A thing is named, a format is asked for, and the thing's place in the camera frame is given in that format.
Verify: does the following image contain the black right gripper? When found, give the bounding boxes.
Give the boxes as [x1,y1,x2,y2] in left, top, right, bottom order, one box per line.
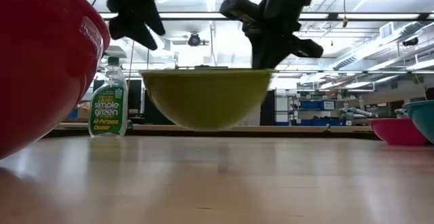
[242,0,325,70]

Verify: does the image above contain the olive green plastic bowl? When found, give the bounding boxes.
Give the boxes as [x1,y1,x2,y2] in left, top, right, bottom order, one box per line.
[140,68,273,132]

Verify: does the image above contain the round black hanging device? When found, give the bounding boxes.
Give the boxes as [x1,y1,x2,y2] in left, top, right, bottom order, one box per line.
[187,32,202,48]

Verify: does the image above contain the blue storage bins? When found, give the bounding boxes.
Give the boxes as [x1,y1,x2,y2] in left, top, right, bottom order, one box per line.
[299,100,336,111]

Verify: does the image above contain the black partition panel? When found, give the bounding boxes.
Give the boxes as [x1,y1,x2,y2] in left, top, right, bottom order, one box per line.
[259,89,277,127]

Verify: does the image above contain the green label cleaner spray bottle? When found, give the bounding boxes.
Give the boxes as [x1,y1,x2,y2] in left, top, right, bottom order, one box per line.
[87,56,130,138]

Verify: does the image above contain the large red plastic bowl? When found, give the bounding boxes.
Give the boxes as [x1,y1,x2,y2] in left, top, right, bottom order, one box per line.
[0,0,111,160]

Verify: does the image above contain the pink plastic bowl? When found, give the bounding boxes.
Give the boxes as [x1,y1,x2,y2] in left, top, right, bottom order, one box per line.
[369,117,429,147]

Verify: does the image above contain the teal plastic bowl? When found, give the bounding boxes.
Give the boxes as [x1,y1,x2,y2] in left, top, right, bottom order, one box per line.
[402,100,434,145]

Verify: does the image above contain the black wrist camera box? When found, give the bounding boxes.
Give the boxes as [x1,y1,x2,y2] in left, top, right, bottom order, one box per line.
[219,0,271,25]

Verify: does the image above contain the thin hanging yellow cable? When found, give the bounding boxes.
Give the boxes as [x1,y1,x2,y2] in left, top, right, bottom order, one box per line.
[340,0,350,29]

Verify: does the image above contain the black frame rail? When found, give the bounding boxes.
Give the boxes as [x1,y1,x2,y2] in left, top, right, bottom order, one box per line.
[43,130,381,139]

